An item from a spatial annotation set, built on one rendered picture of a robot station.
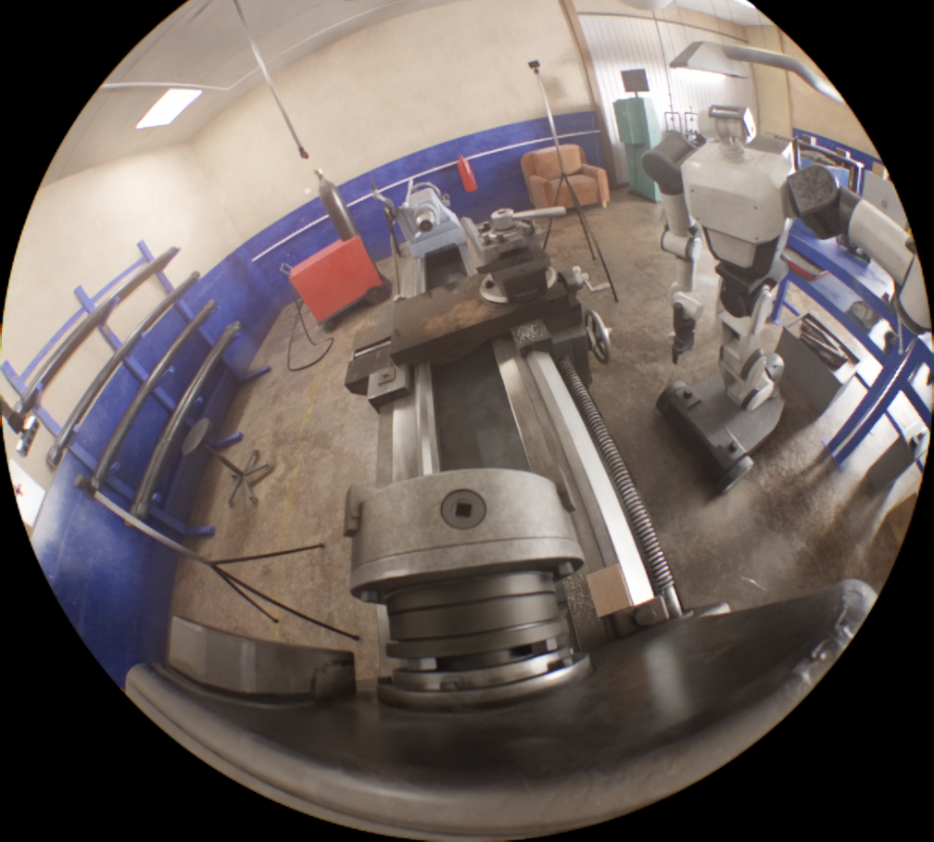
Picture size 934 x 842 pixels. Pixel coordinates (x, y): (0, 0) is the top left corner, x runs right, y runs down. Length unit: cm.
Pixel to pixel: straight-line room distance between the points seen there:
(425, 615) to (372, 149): 472
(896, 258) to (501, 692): 76
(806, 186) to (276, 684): 98
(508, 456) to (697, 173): 84
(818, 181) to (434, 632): 87
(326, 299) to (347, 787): 359
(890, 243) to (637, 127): 428
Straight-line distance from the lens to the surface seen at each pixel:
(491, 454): 86
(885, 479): 225
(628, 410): 181
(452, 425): 95
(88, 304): 349
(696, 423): 159
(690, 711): 15
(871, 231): 72
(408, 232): 169
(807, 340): 222
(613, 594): 59
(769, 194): 76
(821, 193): 75
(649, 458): 166
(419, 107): 473
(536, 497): 30
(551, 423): 75
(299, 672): 32
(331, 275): 353
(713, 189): 79
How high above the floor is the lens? 144
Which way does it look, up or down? 42 degrees down
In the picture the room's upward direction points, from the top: 24 degrees counter-clockwise
